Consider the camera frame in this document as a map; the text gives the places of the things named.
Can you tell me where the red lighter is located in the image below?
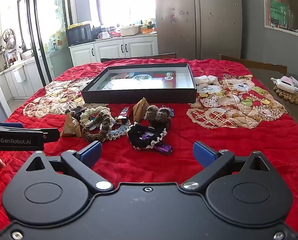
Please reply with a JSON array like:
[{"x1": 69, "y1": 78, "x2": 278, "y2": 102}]
[{"x1": 115, "y1": 106, "x2": 131, "y2": 125}]

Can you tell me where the red quilted blanket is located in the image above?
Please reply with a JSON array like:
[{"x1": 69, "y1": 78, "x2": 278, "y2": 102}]
[{"x1": 0, "y1": 59, "x2": 298, "y2": 233}]

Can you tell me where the white plastic basin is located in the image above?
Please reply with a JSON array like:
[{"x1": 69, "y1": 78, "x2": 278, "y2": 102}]
[{"x1": 120, "y1": 25, "x2": 141, "y2": 37}]

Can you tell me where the black microwave oven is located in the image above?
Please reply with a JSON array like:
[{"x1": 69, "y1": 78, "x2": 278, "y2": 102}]
[{"x1": 66, "y1": 24, "x2": 93, "y2": 46}]

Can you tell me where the white mug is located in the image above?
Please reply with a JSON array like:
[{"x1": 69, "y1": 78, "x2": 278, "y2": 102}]
[{"x1": 97, "y1": 31, "x2": 110, "y2": 39}]

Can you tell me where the black crochet scrunchie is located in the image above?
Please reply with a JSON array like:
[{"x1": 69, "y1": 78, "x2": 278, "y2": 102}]
[{"x1": 127, "y1": 123, "x2": 167, "y2": 150}]

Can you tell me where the wooden chair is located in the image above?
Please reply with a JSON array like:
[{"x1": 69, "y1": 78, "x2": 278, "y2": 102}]
[
  {"x1": 219, "y1": 54, "x2": 288, "y2": 75},
  {"x1": 100, "y1": 52, "x2": 177, "y2": 63}
]

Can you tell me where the purple lighter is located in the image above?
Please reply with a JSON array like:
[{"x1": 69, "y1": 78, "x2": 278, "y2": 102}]
[{"x1": 153, "y1": 142, "x2": 173, "y2": 155}]

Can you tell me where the black shallow box tray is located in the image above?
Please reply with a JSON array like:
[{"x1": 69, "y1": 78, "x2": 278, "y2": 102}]
[{"x1": 81, "y1": 63, "x2": 197, "y2": 103}]

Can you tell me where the brown braided scrunchie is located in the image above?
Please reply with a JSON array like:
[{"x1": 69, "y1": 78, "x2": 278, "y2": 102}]
[{"x1": 82, "y1": 112, "x2": 112, "y2": 142}]

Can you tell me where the cream crochet scrunchie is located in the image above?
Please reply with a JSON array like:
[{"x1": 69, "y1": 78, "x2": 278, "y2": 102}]
[{"x1": 80, "y1": 106, "x2": 114, "y2": 128}]

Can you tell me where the light blue crochet scrunchie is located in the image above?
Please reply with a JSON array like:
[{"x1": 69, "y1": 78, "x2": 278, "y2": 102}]
[{"x1": 106, "y1": 122, "x2": 131, "y2": 141}]

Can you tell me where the tan paper pyramid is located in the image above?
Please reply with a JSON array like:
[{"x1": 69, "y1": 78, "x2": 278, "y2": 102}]
[
  {"x1": 61, "y1": 113, "x2": 82, "y2": 138},
  {"x1": 133, "y1": 98, "x2": 149, "y2": 123}
]

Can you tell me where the green and red poster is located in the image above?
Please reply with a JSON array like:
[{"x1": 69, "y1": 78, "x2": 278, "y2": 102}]
[{"x1": 268, "y1": 0, "x2": 288, "y2": 29}]

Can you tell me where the wooden chair back right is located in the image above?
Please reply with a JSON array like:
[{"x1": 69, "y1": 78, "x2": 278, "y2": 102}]
[{"x1": 219, "y1": 54, "x2": 288, "y2": 75}]

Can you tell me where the white kitchen cabinet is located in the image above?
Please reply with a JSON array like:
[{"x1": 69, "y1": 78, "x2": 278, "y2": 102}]
[{"x1": 69, "y1": 34, "x2": 158, "y2": 66}]

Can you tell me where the steel double-door refrigerator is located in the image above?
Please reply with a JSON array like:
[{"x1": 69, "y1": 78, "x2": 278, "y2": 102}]
[{"x1": 155, "y1": 0, "x2": 242, "y2": 60}]

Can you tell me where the wooden chair back centre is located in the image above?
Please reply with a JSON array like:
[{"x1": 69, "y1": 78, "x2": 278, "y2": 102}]
[{"x1": 100, "y1": 52, "x2": 177, "y2": 63}]

